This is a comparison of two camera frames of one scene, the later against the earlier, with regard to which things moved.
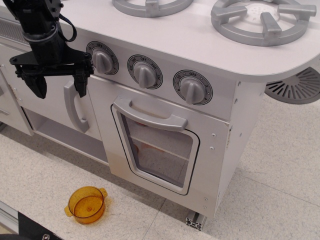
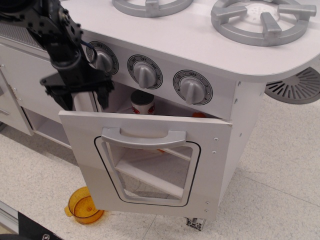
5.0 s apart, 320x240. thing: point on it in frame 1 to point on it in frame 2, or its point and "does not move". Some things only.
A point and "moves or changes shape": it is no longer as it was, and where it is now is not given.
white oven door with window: [179, 154] moves or changes shape
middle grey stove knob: [145, 71] does not move
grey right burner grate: [258, 23] does not move
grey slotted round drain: [302, 88] does not move
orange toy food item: [143, 148] to [198, 114]
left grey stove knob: [104, 59] does not move
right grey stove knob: [193, 86] does not move
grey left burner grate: [152, 9] does not move
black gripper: [51, 56] to [74, 76]
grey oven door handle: [122, 104] to [115, 135]
